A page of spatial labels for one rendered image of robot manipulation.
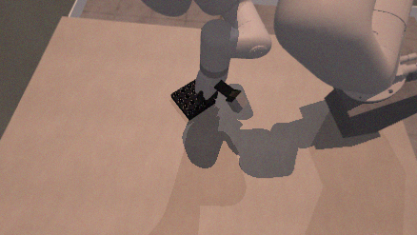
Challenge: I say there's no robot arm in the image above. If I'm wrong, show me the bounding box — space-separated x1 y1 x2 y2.
141 0 417 102

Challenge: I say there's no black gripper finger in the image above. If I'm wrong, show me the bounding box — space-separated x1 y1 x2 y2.
197 90 213 104
212 90 218 99

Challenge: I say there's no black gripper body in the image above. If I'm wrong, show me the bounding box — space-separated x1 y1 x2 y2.
195 70 228 100

